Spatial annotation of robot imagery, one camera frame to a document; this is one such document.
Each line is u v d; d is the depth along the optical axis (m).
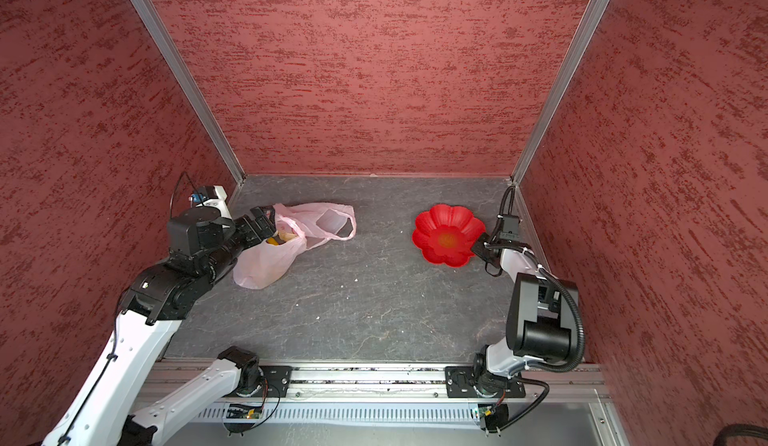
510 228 0.74
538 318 0.45
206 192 0.54
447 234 1.04
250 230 0.56
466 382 0.73
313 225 0.84
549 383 0.65
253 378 0.67
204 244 0.45
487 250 0.71
